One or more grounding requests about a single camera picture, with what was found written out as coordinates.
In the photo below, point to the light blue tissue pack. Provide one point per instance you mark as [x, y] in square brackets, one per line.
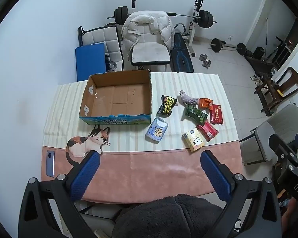
[157, 130]

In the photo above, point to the person's right forearm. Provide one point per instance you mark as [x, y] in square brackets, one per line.
[295, 218]

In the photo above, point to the blue smartphone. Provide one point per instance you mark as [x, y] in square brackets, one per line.
[51, 163]

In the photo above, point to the red wipes packet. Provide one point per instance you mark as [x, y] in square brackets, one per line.
[208, 130]

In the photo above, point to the chrome weight plate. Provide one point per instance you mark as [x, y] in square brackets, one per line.
[112, 65]

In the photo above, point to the green wipes pack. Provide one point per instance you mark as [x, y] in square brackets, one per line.
[195, 114]

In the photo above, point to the white puffer jacket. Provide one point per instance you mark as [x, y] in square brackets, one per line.
[164, 27]

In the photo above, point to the short barbell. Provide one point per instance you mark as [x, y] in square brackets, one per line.
[216, 45]

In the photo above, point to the chrome dumbbell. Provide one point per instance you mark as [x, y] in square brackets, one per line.
[203, 57]
[206, 64]

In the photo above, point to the striped pink tablecloth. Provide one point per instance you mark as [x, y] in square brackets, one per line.
[151, 168]

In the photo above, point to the person's dark fleece clothing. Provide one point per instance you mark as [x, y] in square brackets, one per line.
[164, 218]

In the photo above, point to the yellow tissue pack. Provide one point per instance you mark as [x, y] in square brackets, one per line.
[193, 140]

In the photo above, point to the orange snack packet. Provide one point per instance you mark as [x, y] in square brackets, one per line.
[205, 103]

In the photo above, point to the white padded chair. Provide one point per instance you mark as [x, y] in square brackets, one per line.
[150, 53]

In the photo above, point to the pair of white shoes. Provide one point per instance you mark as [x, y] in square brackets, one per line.
[256, 77]

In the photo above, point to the grey folding chair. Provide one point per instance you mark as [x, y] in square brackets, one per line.
[285, 124]

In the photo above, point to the white quilted chair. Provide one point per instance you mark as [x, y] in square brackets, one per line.
[99, 37]

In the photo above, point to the cardboard box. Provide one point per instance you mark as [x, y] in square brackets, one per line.
[114, 96]

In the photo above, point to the blue foam mat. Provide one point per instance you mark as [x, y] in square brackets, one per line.
[90, 62]

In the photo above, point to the white bench press rack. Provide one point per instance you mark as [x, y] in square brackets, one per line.
[195, 29]

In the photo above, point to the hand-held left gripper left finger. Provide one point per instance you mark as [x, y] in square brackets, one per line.
[85, 176]

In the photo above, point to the dark exercise machine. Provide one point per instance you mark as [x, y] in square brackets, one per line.
[260, 65]

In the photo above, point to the dark wooden chair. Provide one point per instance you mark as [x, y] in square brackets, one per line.
[291, 79]

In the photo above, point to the black snack packet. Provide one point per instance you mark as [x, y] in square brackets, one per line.
[166, 106]

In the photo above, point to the dark red tissue pack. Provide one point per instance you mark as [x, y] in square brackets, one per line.
[216, 114]

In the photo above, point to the black weight bench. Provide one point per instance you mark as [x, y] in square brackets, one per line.
[180, 59]

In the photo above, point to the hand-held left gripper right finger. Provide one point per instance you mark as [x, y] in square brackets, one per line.
[216, 176]

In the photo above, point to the barbell with black plates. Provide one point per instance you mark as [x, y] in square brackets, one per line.
[206, 18]

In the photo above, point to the black metal stand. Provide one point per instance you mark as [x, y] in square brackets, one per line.
[80, 36]

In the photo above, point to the thin metal bar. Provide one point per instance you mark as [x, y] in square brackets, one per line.
[266, 36]

